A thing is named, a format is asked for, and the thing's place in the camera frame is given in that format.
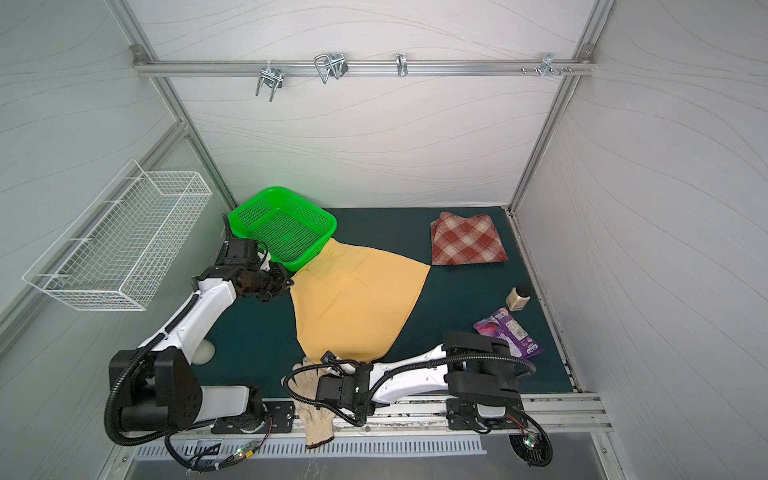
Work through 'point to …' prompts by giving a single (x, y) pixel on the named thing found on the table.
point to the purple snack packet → (503, 324)
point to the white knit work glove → (317, 423)
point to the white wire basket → (118, 249)
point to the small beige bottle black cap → (518, 298)
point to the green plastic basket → (293, 229)
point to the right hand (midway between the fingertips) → (356, 373)
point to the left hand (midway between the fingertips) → (298, 275)
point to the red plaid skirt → (457, 240)
